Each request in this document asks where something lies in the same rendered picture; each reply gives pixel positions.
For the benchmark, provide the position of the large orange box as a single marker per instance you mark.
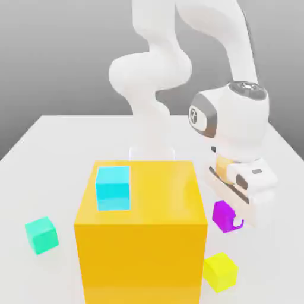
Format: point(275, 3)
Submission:
point(142, 249)

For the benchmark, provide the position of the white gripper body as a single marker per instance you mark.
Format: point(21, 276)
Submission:
point(255, 209)

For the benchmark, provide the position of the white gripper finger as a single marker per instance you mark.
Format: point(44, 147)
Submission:
point(237, 220)

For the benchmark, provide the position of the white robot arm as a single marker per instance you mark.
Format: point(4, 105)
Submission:
point(152, 71)

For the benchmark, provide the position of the small cyan cube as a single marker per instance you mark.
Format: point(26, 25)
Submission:
point(112, 188)

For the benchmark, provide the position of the small turquoise cube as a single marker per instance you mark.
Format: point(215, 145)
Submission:
point(41, 235)

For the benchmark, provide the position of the small yellow cube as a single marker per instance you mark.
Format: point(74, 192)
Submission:
point(220, 272)

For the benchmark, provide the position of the small purple cube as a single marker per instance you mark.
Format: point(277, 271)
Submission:
point(222, 216)

